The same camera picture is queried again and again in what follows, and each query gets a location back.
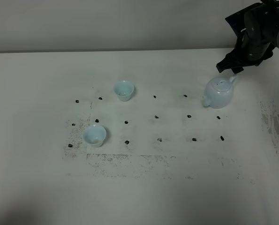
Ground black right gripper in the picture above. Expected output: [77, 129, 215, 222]
[216, 0, 279, 73]

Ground pale blue porcelain teapot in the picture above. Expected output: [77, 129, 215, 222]
[202, 75, 238, 109]

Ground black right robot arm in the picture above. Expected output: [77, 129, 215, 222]
[216, 0, 279, 74]

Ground far pale blue teacup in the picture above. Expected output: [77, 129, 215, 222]
[113, 80, 135, 101]

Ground pale blue teacup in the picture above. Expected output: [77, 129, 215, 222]
[83, 125, 107, 148]
[113, 80, 135, 101]

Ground near pale blue teacup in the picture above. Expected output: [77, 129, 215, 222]
[83, 125, 107, 148]

